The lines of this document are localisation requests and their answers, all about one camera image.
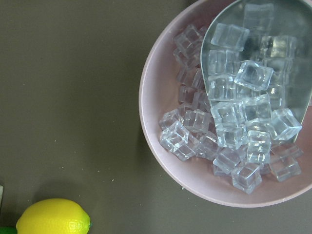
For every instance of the clear ice cube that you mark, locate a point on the clear ice cube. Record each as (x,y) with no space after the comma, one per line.
(254,76)

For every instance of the pink bowl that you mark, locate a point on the pink bowl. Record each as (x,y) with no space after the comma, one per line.
(158,94)

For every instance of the green lime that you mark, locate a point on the green lime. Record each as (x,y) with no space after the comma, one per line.
(8,230)

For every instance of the upper yellow lemon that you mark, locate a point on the upper yellow lemon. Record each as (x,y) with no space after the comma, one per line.
(54,216)

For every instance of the metal ice scoop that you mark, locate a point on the metal ice scoop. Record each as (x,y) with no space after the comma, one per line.
(273,33)

